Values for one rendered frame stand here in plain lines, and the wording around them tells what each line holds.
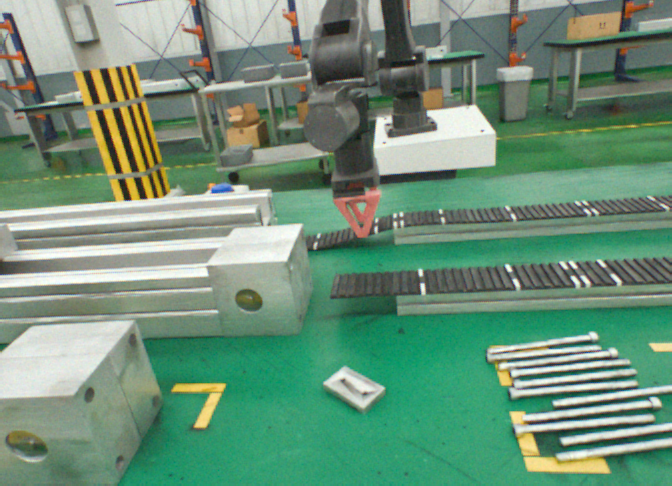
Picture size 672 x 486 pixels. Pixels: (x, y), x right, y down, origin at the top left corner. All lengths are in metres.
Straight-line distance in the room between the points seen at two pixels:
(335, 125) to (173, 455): 0.38
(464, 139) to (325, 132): 0.53
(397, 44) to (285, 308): 0.69
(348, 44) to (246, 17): 7.92
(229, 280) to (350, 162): 0.25
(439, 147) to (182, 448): 0.81
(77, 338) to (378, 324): 0.30
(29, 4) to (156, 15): 2.36
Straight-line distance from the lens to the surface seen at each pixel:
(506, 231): 0.70
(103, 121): 3.89
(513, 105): 5.58
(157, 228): 0.75
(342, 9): 0.66
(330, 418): 0.41
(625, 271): 0.57
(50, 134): 10.18
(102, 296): 0.58
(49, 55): 10.29
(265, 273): 0.48
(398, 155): 1.03
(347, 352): 0.48
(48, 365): 0.42
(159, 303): 0.54
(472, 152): 1.05
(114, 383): 0.41
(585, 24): 5.80
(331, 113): 0.55
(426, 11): 8.16
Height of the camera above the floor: 1.08
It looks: 23 degrees down
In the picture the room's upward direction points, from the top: 7 degrees counter-clockwise
